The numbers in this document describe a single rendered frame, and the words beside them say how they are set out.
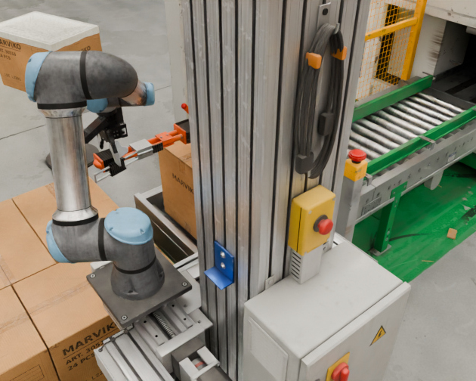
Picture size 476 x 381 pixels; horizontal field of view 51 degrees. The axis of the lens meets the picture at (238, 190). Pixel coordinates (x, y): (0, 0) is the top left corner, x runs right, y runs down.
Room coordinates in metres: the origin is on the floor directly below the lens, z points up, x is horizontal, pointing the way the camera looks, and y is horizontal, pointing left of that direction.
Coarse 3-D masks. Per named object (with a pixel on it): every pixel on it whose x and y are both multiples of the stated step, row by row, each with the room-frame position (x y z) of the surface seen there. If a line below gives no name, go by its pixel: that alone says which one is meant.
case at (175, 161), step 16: (176, 144) 1.87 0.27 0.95; (160, 160) 1.88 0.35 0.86; (176, 160) 1.78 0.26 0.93; (176, 176) 1.79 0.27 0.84; (192, 176) 1.69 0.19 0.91; (176, 192) 1.80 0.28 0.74; (192, 192) 1.70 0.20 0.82; (176, 208) 1.81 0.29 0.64; (192, 208) 1.70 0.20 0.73; (192, 224) 1.71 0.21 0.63
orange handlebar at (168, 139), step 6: (162, 132) 1.73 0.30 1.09; (168, 132) 1.73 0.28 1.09; (174, 132) 1.74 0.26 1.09; (156, 138) 1.69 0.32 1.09; (162, 138) 1.68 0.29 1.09; (168, 138) 1.68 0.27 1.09; (174, 138) 1.69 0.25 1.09; (180, 138) 1.71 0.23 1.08; (168, 144) 1.68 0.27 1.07; (132, 156) 1.58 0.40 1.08; (96, 162) 1.52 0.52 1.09
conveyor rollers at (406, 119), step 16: (416, 96) 3.17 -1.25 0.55; (432, 96) 3.17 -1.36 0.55; (384, 112) 2.93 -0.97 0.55; (400, 112) 2.94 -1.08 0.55; (416, 112) 2.94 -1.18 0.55; (432, 112) 2.94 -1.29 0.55; (448, 112) 2.95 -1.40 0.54; (352, 128) 2.76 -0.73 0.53; (368, 128) 2.78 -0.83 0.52; (384, 128) 2.79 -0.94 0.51; (400, 128) 2.72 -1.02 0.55; (416, 128) 2.73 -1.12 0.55; (432, 128) 2.73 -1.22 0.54; (464, 128) 2.75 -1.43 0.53; (352, 144) 2.54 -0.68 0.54; (368, 144) 2.55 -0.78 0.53; (384, 144) 2.57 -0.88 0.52; (400, 144) 2.58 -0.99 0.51; (368, 160) 2.35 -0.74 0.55; (400, 160) 2.37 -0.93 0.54; (192, 240) 1.69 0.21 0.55
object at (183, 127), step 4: (184, 120) 1.81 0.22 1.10; (188, 120) 1.82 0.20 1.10; (176, 124) 1.78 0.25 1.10; (180, 124) 1.79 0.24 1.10; (184, 124) 1.79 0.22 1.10; (188, 124) 1.79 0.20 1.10; (176, 128) 1.75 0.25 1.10; (180, 128) 1.74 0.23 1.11; (184, 128) 1.76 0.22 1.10; (188, 128) 1.76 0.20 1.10; (180, 132) 1.73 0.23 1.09; (184, 132) 1.71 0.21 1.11; (188, 132) 1.71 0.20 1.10; (184, 136) 1.71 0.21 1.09; (188, 136) 1.72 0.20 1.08; (180, 140) 1.74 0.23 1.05; (184, 140) 1.71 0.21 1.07; (188, 140) 1.71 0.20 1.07
